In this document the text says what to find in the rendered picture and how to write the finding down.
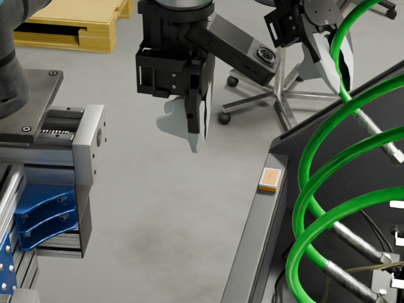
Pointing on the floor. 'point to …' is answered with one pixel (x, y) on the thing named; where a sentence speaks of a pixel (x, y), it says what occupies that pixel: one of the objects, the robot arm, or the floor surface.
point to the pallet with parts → (55, 6)
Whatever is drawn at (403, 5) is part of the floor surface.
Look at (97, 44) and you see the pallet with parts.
